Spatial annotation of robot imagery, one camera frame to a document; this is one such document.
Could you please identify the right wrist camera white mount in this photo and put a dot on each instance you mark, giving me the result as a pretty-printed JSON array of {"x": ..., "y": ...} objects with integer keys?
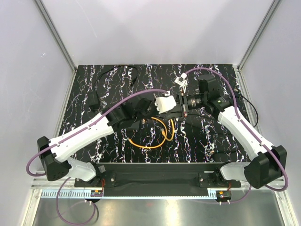
[{"x": 182, "y": 82}]

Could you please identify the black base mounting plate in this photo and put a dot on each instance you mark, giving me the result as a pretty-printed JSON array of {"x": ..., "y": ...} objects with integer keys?
[{"x": 195, "y": 174}]

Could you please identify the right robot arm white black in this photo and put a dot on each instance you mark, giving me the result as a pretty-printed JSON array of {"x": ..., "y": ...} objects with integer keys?
[{"x": 267, "y": 162}]

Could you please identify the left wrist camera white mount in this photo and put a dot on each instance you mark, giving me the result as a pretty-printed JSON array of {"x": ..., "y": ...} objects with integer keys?
[{"x": 164, "y": 104}]

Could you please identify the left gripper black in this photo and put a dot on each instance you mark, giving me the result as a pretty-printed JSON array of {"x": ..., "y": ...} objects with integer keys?
[{"x": 156, "y": 112}]

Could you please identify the black network switch box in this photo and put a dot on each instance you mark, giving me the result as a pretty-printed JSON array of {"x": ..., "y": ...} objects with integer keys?
[{"x": 131, "y": 124}]

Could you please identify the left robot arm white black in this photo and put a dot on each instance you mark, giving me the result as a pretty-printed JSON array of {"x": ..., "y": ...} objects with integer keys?
[{"x": 57, "y": 161}]

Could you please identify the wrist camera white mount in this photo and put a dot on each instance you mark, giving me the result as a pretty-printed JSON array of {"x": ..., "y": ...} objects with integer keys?
[
  {"x": 182, "y": 82},
  {"x": 164, "y": 104}
]

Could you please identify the aluminium frame rail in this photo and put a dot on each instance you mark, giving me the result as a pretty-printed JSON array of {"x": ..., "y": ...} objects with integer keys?
[{"x": 43, "y": 183}]

